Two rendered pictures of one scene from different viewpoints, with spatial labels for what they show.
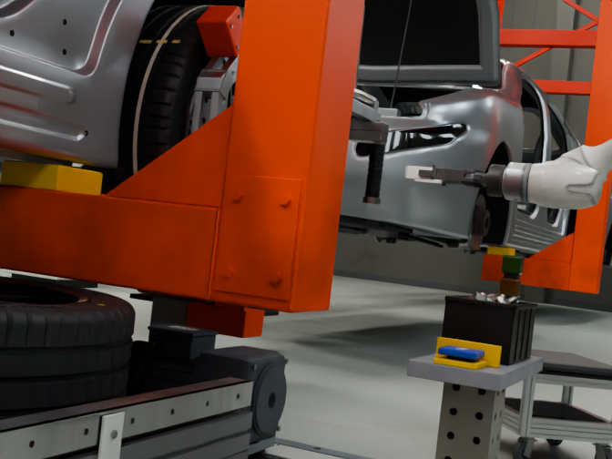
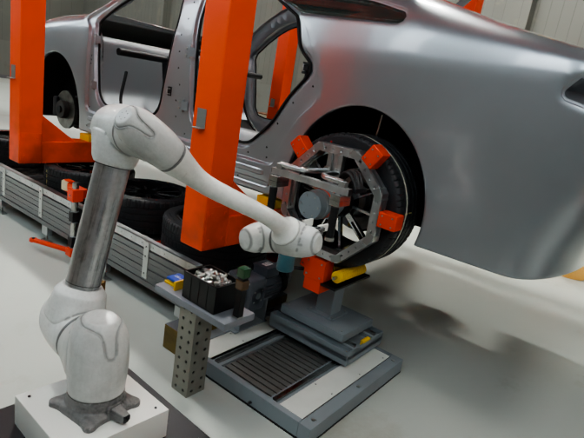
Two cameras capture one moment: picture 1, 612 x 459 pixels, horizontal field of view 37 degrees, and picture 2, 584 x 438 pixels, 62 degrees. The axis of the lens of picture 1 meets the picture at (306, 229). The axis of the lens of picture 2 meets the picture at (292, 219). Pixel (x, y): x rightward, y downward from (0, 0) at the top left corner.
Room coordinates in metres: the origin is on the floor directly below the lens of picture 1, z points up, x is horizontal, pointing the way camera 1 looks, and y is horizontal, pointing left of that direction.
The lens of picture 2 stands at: (2.51, -2.12, 1.34)
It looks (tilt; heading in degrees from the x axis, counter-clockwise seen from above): 15 degrees down; 102
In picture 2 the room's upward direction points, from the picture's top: 10 degrees clockwise
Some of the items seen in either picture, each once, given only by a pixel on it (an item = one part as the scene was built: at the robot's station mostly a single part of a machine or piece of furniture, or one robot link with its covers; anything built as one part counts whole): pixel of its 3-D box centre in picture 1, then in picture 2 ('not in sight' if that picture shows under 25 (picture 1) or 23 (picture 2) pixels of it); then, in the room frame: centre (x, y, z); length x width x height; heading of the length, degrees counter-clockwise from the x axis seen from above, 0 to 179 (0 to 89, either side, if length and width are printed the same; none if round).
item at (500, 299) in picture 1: (489, 324); (211, 287); (1.86, -0.39, 0.51); 0.20 x 0.14 x 0.13; 154
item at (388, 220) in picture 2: not in sight; (389, 221); (2.50, 0.01, 0.85); 0.09 x 0.08 x 0.07; 156
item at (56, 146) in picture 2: not in sight; (71, 138); (0.00, 1.14, 0.69); 0.52 x 0.17 x 0.35; 66
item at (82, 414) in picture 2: not in sight; (100, 398); (1.83, -1.07, 0.42); 0.22 x 0.18 x 0.06; 162
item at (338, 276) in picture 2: not in sight; (349, 272); (2.36, 0.17, 0.51); 0.29 x 0.06 x 0.06; 66
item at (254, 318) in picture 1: (228, 297); (321, 271); (2.22, 0.17, 0.48); 0.16 x 0.12 x 0.17; 66
